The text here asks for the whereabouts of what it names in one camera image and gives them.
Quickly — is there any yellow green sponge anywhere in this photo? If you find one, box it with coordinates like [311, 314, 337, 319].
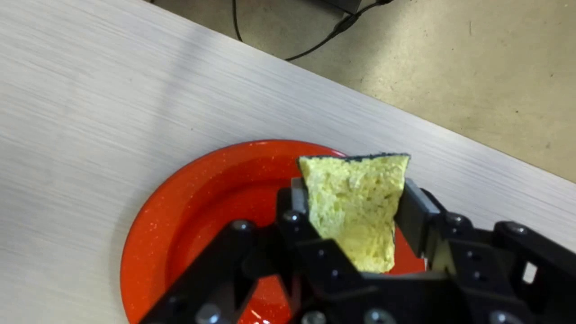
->
[297, 154, 412, 276]

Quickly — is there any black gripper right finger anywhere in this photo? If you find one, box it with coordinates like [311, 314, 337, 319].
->
[392, 179, 576, 324]

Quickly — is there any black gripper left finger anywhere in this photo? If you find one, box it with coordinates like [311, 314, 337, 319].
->
[140, 177, 362, 324]

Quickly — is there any red plate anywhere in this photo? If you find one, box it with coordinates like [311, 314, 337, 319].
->
[119, 139, 428, 324]

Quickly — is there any black floor cable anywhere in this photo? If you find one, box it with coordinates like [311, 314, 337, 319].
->
[230, 0, 392, 62]

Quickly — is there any red bowl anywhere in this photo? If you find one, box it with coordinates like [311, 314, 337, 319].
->
[169, 177, 421, 324]

